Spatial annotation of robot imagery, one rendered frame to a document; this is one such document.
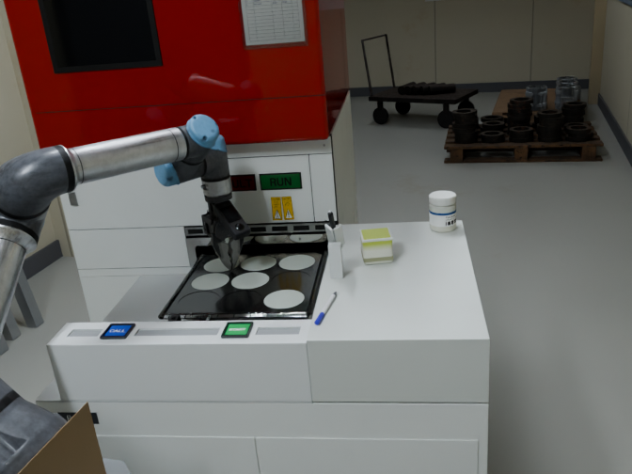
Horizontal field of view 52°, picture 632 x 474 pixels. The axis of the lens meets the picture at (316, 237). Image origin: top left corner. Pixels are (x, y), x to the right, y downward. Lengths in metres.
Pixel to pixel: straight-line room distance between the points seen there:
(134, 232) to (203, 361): 0.74
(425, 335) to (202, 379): 0.46
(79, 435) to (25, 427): 0.09
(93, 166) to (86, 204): 0.65
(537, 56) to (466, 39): 0.92
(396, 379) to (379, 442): 0.16
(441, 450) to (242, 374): 0.44
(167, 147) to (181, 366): 0.47
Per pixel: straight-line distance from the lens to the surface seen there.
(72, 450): 1.18
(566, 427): 2.68
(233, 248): 1.75
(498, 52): 8.98
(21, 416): 1.15
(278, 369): 1.34
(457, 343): 1.28
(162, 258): 2.01
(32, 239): 1.43
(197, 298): 1.67
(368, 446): 1.43
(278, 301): 1.59
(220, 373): 1.37
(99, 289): 2.14
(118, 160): 1.41
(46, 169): 1.35
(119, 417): 1.52
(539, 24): 8.95
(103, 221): 2.04
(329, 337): 1.30
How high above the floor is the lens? 1.63
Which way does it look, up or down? 22 degrees down
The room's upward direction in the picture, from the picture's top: 5 degrees counter-clockwise
